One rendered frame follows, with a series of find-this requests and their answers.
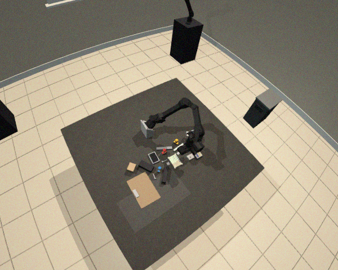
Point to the cream inspection card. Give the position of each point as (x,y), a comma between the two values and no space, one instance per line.
(175,160)

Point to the tan cardboard box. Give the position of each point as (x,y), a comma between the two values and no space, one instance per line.
(131,167)

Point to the tan flat board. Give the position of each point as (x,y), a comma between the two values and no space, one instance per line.
(143,190)

